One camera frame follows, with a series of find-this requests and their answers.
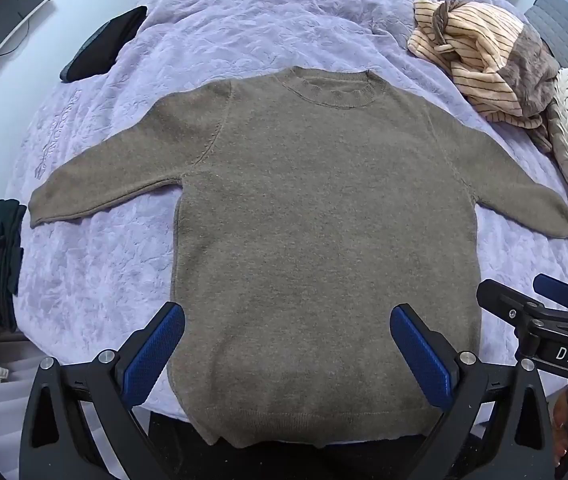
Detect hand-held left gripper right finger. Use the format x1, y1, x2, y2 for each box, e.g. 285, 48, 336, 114
389, 304, 565, 480

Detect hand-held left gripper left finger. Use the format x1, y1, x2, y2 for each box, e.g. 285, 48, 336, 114
18, 301, 187, 480

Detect olive brown knit sweater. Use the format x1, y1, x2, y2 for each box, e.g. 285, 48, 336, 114
29, 66, 568, 450

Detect dark green clothes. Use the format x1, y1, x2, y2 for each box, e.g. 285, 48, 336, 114
0, 199, 27, 333

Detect person's dark pants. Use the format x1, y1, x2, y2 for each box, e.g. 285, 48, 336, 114
148, 409, 467, 480

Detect beige striped fleece garment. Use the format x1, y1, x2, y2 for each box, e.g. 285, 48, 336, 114
408, 0, 562, 153

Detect grey quilted cushion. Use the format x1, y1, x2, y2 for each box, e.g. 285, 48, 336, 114
524, 0, 568, 78

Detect black folded cloth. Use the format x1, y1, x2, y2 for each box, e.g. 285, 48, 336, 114
59, 6, 149, 83

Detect lilac embossed plush blanket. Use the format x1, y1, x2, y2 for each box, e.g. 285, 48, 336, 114
4, 0, 568, 426

